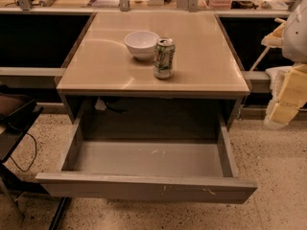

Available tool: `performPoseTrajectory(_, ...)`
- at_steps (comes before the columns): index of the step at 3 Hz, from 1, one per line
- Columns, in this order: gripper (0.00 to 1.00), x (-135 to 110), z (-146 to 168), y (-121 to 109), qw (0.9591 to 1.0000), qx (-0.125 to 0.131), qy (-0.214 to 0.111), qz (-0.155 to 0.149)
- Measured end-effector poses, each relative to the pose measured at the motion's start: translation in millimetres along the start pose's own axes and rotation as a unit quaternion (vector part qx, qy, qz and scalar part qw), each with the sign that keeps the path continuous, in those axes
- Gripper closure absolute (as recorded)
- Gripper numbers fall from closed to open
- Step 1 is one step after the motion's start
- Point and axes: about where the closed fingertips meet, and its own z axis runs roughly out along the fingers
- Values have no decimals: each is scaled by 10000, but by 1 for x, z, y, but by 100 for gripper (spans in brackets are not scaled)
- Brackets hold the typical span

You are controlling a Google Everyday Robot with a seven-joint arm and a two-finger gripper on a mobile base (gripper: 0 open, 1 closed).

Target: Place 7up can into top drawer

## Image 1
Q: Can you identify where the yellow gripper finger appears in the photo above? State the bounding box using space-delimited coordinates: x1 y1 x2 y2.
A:
264 63 307 129
261 18 286 48

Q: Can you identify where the green white 7up can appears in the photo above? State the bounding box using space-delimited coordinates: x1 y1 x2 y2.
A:
153 37 176 80

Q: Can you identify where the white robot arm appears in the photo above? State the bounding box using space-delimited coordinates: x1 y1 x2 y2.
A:
261 0 307 129

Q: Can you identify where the grey drawer cabinet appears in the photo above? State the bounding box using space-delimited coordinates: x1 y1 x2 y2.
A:
54 11 252 132

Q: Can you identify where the open grey top drawer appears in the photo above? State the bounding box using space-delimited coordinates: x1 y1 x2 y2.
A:
36 98 257 203

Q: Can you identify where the white ceramic bowl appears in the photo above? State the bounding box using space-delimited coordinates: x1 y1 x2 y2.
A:
125 31 159 60

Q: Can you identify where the dark side table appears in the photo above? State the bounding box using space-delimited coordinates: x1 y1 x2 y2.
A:
0 84 46 219

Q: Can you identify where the white stick with handle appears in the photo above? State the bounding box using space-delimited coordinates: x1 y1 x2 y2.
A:
249 46 271 72

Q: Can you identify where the black cable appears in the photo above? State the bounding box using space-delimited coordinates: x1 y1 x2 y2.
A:
8 122 38 173

